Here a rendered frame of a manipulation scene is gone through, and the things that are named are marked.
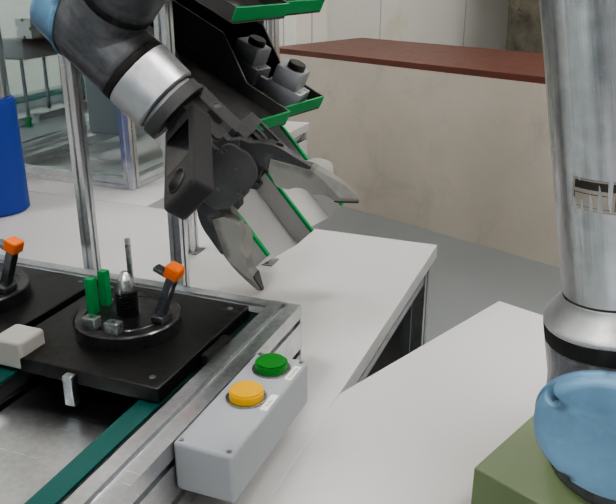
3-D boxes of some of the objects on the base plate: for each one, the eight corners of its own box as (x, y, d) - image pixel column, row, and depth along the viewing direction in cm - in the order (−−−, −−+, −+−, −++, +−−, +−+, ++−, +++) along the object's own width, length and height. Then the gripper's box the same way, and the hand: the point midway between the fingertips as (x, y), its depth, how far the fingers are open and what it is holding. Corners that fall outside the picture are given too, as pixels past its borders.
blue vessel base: (43, 203, 188) (29, 94, 178) (-2, 222, 174) (-20, 105, 164) (-6, 196, 193) (-22, 90, 183) (-53, 214, 179) (-74, 101, 170)
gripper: (246, 23, 74) (387, 164, 76) (137, 154, 83) (266, 276, 86) (215, 38, 66) (372, 193, 69) (99, 180, 76) (241, 312, 78)
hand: (308, 252), depth 75 cm, fingers open, 14 cm apart
